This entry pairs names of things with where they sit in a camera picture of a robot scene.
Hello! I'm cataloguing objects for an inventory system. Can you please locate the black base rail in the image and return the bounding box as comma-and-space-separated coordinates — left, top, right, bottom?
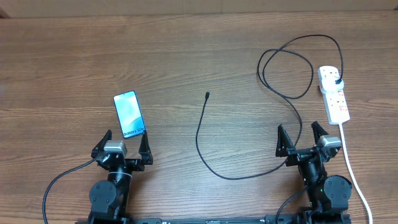
74, 213, 352, 224

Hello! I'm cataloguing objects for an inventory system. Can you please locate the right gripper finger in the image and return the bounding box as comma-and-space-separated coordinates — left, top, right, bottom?
311, 121, 328, 143
275, 124, 295, 157

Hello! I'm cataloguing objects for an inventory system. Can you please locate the black USB charging cable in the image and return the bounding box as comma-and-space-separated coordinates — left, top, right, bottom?
195, 34, 345, 181

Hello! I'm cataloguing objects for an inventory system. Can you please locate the white power strip cord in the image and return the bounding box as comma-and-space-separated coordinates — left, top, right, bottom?
338, 123, 374, 224

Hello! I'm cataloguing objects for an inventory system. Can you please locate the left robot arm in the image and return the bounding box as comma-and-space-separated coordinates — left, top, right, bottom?
88, 130, 153, 223

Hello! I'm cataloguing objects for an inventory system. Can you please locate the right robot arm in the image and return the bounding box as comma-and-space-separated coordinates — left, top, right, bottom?
270, 121, 352, 223

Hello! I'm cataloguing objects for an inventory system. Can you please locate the Galaxy S24+ smartphone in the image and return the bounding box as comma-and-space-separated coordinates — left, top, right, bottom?
113, 91, 146, 139

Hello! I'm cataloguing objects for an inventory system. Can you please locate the white power strip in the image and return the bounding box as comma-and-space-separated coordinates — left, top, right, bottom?
317, 66, 350, 125

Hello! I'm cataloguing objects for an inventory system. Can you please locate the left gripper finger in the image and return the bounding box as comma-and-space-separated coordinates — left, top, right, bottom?
139, 131, 153, 165
91, 129, 112, 158

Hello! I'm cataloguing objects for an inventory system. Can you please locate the white charger plug adapter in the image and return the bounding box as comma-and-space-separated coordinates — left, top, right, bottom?
320, 78, 345, 94

